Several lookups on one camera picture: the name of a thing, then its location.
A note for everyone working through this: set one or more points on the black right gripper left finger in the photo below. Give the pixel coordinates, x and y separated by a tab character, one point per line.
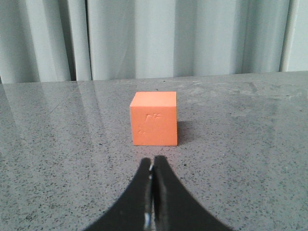
133	209

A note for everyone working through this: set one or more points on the pale grey-green curtain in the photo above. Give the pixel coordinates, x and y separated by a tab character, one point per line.
62	40

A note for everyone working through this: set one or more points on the orange foam cube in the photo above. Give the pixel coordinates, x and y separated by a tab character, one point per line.
153	118

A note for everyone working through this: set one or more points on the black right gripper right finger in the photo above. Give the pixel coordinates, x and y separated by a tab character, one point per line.
174	207

